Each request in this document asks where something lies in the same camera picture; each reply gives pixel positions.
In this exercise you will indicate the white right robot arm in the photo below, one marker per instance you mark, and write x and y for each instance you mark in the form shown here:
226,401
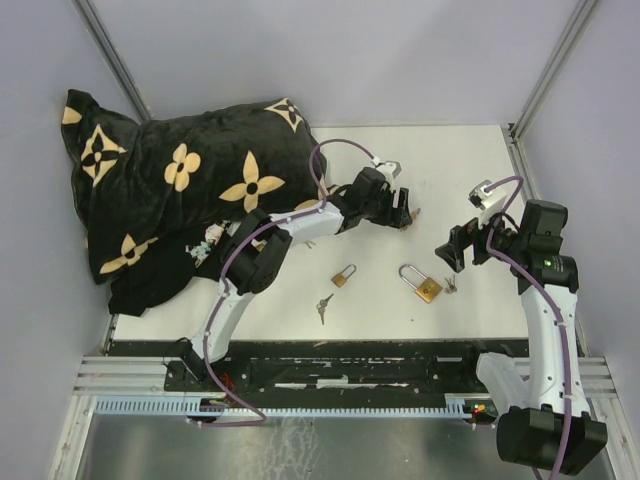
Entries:
544,420

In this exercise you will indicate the long shackle padlock keys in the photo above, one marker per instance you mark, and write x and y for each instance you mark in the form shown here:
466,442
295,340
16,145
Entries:
451,286

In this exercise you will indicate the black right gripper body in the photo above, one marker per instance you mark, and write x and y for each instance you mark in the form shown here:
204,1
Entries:
478,236

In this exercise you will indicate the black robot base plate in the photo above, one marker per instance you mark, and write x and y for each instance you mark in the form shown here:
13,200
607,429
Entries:
356,374

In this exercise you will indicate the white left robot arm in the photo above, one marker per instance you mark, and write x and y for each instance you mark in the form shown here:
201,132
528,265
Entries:
250,259

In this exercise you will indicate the left aluminium frame post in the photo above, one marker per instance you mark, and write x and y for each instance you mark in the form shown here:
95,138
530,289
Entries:
96,27

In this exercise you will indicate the aluminium frame post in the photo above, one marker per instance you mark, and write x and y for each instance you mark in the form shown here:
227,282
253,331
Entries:
96,27
577,24

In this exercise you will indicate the small padlock keys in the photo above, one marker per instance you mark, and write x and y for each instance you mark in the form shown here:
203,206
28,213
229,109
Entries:
321,307

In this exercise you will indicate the right aluminium frame post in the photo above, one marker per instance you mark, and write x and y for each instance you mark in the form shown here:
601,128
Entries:
577,24

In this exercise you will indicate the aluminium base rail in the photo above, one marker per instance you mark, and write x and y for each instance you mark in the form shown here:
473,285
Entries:
140,376

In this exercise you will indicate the black floral plush pillow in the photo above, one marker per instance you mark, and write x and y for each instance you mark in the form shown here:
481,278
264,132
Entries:
134,183

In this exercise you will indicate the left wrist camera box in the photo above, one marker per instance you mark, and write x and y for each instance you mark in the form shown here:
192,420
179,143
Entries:
389,169

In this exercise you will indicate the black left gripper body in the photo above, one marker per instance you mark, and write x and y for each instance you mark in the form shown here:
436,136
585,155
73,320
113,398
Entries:
385,213

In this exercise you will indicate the black floral garment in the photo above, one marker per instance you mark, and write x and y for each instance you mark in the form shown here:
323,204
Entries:
167,267

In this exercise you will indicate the brass padlock long shackle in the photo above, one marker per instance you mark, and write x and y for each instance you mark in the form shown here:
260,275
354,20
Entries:
423,286

